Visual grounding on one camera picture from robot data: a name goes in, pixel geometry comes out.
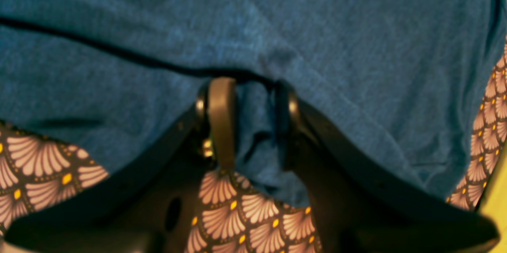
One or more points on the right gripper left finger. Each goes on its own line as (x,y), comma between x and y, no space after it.
(134,210)

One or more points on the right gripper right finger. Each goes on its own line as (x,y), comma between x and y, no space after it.
(358,206)

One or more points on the fan-patterned table cloth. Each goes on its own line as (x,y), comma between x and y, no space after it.
(230,214)

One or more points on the blue long-sleeve T-shirt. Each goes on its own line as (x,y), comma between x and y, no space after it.
(402,79)

